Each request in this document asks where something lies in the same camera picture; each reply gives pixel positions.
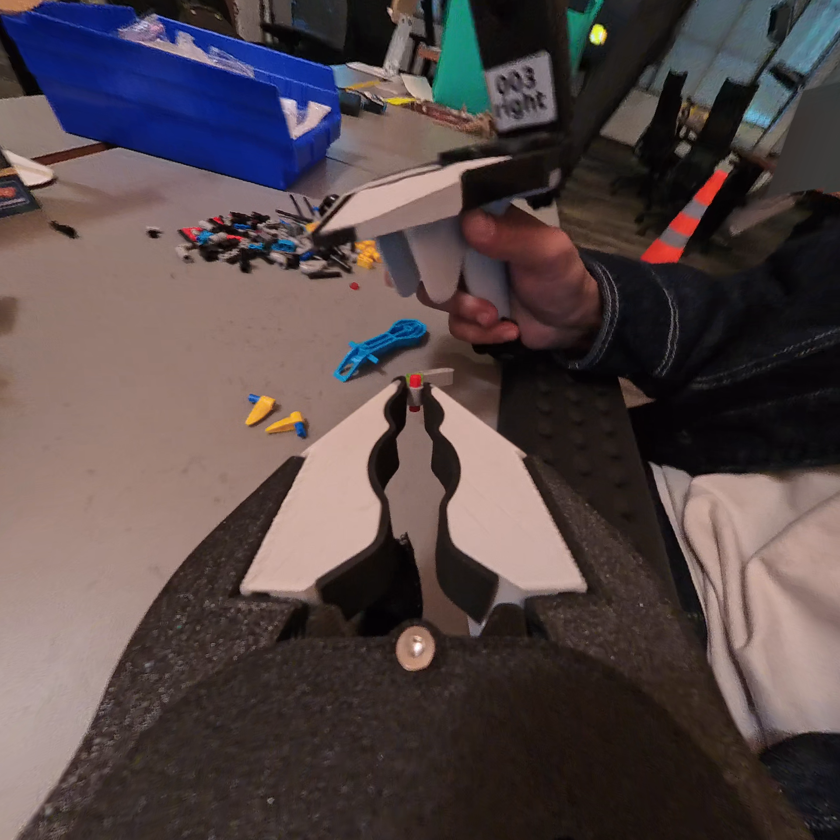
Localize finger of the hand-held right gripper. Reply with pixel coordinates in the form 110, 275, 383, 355
311, 174, 467, 249
344, 155, 514, 196

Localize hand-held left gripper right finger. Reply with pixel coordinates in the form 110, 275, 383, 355
422, 382, 588, 639

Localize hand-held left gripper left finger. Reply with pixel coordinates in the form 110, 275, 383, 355
239, 379, 422, 621

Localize pile of small building bricks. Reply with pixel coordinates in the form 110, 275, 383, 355
174, 193, 383, 280

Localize grey beam with red pin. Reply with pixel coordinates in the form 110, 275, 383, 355
403, 369, 455, 413

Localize light blue brick separator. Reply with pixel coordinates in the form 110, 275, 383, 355
332, 319, 429, 383

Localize person's right forearm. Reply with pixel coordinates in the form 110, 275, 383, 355
571, 190, 840, 473

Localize grey desk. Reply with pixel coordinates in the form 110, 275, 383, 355
0, 62, 565, 840

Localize person's right hand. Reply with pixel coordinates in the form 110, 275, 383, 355
419, 210, 605, 353

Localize black studded plate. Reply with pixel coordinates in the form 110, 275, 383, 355
495, 351, 680, 631

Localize clear plastic bags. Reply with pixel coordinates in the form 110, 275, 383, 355
118, 13, 332, 139

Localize black office chair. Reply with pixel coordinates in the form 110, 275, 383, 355
633, 69, 690, 217
682, 75, 765, 250

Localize orange traffic cone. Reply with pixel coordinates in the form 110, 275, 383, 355
640, 167, 734, 265

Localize blue plastic bin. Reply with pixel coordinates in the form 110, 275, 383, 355
0, 0, 343, 191

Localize white shirt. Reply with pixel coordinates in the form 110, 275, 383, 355
650, 459, 840, 756

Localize white stand plate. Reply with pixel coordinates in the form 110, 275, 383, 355
0, 150, 55, 190

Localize toy set box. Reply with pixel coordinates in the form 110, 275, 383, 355
0, 184, 42, 219

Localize blue jeans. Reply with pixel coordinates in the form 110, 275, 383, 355
758, 731, 840, 840

